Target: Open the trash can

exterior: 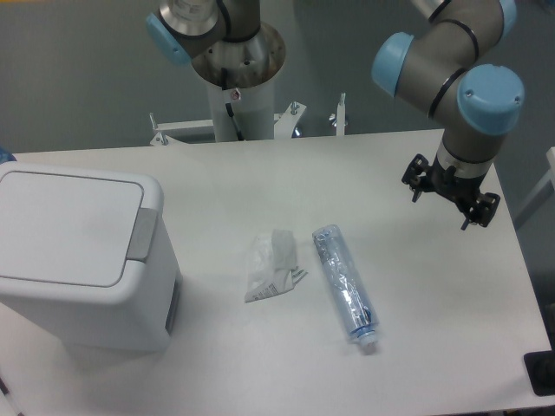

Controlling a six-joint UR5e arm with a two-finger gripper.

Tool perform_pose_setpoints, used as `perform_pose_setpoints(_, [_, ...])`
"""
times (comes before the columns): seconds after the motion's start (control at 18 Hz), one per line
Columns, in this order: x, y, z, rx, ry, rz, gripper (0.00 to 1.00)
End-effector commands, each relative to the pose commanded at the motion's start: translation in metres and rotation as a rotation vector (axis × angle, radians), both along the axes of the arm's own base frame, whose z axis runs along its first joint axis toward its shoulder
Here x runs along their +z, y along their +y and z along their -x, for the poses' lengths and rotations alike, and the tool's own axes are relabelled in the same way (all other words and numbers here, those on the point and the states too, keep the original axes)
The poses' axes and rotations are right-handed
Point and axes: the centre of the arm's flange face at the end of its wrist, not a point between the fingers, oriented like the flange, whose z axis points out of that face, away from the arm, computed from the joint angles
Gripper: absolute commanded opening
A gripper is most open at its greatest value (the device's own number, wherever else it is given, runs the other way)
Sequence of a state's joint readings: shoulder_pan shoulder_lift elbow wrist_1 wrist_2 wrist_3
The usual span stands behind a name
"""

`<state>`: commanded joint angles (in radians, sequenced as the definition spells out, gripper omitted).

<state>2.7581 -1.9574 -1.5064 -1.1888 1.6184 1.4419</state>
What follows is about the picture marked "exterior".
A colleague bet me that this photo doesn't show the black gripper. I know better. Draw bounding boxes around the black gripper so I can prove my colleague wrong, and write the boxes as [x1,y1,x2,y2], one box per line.
[402,145,500,231]

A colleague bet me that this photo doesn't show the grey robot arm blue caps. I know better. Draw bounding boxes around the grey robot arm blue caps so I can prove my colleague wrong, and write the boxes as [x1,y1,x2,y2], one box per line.
[371,1,526,227]

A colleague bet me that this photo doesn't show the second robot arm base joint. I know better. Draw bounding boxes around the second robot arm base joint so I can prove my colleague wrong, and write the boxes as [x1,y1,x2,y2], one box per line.
[146,1,261,65]

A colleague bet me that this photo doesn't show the grey trash can push button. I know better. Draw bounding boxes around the grey trash can push button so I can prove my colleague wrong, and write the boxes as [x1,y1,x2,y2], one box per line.
[126,208,158,263]

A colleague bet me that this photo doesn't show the white trash can body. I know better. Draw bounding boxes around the white trash can body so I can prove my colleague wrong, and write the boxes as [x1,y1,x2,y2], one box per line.
[1,161,181,351]

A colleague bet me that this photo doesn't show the white trash can lid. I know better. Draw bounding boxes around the white trash can lid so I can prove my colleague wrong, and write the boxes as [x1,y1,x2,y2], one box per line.
[1,172,143,287]

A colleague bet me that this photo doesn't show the clear plastic water bottle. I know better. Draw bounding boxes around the clear plastic water bottle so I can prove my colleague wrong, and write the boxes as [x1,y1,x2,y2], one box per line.
[312,224,378,355]

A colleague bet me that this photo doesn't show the crumpled white plastic wrapper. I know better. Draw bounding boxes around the crumpled white plastic wrapper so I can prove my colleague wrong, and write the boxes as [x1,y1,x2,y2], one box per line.
[244,229,308,303]

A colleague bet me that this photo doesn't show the white frame at right edge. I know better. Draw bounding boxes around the white frame at right edge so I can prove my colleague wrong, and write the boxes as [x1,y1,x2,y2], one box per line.
[513,147,554,230]

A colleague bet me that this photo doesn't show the white metal support frame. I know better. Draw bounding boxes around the white metal support frame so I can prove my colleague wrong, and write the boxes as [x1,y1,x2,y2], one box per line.
[148,92,350,147]

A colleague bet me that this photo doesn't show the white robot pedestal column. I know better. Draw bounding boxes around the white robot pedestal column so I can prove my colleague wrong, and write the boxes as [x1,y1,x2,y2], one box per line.
[193,23,286,117]

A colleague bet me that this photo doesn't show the black cable on pedestal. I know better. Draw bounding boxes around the black cable on pedestal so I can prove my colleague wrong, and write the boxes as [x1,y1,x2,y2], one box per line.
[220,67,244,142]

